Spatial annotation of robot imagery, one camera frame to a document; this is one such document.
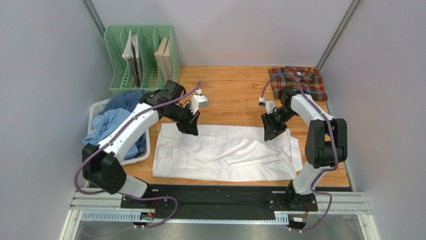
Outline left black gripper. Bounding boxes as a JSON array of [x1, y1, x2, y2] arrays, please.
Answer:
[[163, 102, 200, 136]]

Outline white long sleeve shirt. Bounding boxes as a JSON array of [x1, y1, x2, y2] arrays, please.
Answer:
[[152, 123, 303, 182]]

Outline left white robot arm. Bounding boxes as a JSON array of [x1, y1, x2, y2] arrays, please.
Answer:
[[75, 80, 206, 201]]

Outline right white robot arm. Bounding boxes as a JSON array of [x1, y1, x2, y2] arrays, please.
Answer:
[[259, 89, 348, 211]]

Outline folded red plaid shirt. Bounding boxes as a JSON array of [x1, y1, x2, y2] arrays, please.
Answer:
[[268, 66, 328, 102]]

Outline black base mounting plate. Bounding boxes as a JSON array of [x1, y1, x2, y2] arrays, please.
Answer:
[[120, 184, 319, 220]]

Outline dark blue checked shirt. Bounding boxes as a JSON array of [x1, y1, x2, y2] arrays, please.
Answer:
[[99, 89, 148, 156]]

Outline beige books in organizer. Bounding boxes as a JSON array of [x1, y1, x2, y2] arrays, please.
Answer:
[[154, 37, 174, 81]]

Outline green plastic file organizer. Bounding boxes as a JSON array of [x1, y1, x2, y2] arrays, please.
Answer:
[[103, 25, 180, 96]]

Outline light blue crumpled shirt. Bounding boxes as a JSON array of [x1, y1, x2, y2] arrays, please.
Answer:
[[82, 108, 146, 161]]

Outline magazines in organizer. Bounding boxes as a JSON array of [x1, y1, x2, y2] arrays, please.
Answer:
[[122, 30, 143, 88]]

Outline white laundry basket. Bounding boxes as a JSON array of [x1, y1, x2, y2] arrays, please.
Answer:
[[87, 99, 151, 166]]

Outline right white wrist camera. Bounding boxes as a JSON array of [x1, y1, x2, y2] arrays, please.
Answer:
[[258, 97, 277, 115]]

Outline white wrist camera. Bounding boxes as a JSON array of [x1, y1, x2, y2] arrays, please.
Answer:
[[189, 89, 210, 115], [258, 97, 277, 115]]

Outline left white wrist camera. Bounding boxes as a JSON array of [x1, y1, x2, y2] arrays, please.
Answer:
[[189, 89, 210, 115]]

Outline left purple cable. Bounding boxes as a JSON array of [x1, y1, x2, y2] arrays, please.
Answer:
[[73, 80, 203, 231]]

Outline aluminium frame rail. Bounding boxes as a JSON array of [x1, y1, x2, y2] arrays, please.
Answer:
[[60, 184, 380, 240]]

